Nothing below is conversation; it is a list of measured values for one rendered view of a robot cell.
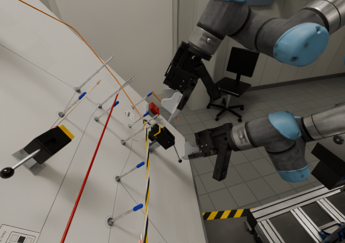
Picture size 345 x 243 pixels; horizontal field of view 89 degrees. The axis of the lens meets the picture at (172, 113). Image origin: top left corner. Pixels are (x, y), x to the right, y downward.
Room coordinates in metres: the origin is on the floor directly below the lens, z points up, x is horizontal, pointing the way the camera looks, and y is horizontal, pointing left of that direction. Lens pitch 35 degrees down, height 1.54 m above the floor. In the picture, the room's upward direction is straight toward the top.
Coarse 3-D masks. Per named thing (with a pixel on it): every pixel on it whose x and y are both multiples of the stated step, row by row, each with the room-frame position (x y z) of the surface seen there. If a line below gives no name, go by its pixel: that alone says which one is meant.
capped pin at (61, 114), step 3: (84, 93) 0.32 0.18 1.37; (81, 96) 0.32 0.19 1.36; (78, 99) 0.32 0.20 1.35; (75, 102) 0.32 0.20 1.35; (72, 105) 0.32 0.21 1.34; (69, 108) 0.32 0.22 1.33; (63, 111) 0.32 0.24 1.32; (66, 111) 0.32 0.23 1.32; (60, 114) 0.31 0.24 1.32; (63, 114) 0.31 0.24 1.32
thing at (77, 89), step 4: (112, 56) 0.44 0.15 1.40; (108, 60) 0.43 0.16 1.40; (104, 64) 0.42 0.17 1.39; (100, 68) 0.42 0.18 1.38; (96, 72) 0.43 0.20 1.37; (92, 76) 0.43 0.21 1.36; (88, 80) 0.43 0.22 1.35; (84, 84) 0.43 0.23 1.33; (76, 88) 0.42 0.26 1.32; (80, 88) 0.43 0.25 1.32
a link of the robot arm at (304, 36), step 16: (320, 0) 0.39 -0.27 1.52; (336, 0) 0.37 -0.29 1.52; (304, 16) 0.37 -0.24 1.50; (320, 16) 0.36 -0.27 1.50; (336, 16) 0.36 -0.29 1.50; (272, 32) 0.38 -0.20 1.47; (288, 32) 0.35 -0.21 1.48; (304, 32) 0.33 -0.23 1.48; (320, 32) 0.32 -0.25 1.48; (256, 48) 0.42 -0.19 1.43; (272, 48) 0.37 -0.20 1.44; (288, 48) 0.33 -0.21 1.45; (304, 48) 0.32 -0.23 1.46; (320, 48) 0.33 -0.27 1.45; (304, 64) 0.32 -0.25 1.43
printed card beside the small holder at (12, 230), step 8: (0, 232) 0.09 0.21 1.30; (8, 232) 0.10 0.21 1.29; (16, 232) 0.10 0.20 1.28; (24, 232) 0.10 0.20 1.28; (32, 232) 0.10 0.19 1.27; (40, 232) 0.11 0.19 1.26; (0, 240) 0.09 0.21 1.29; (8, 240) 0.09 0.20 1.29; (16, 240) 0.09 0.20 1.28; (24, 240) 0.09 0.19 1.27; (32, 240) 0.09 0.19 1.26
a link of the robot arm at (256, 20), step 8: (248, 8) 0.47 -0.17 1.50; (248, 16) 0.46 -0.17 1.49; (256, 16) 0.47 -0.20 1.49; (264, 16) 0.45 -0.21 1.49; (248, 24) 0.45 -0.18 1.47; (256, 24) 0.44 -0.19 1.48; (240, 32) 0.46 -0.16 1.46; (248, 32) 0.44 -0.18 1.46; (256, 32) 0.42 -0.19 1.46; (240, 40) 0.47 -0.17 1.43; (248, 40) 0.44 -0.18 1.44; (248, 48) 0.49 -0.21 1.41
